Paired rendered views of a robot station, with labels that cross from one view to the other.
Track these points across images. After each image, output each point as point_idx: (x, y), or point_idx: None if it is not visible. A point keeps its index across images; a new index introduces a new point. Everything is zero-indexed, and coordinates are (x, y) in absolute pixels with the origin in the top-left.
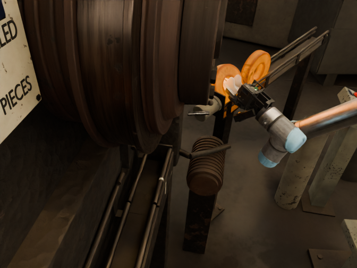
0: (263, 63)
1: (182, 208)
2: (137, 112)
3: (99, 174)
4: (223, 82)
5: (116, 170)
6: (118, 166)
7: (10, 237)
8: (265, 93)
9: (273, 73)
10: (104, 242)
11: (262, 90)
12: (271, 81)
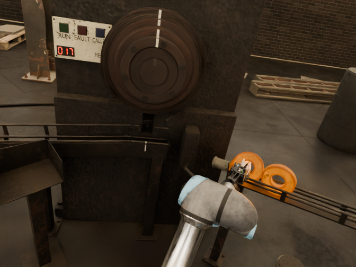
0: (284, 178)
1: (207, 240)
2: (104, 71)
3: (120, 105)
4: (245, 162)
5: (136, 120)
6: (139, 121)
7: (87, 89)
8: (239, 176)
9: (295, 198)
10: (115, 138)
11: (241, 174)
12: (291, 203)
